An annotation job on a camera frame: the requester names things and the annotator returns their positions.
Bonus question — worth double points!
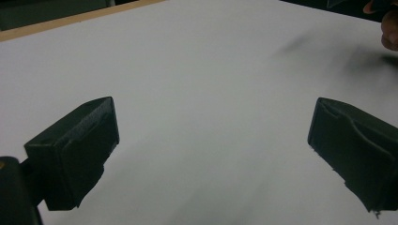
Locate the wooden table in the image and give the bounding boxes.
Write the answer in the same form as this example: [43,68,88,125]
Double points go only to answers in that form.
[0,0,167,43]

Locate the white table cover sheet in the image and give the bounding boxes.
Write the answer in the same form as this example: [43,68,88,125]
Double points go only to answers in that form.
[0,0,398,225]

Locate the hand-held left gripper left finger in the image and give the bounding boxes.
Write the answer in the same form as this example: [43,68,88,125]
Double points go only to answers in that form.
[23,96,120,211]

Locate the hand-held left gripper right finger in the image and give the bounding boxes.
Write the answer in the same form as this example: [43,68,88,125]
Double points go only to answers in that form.
[307,97,398,217]

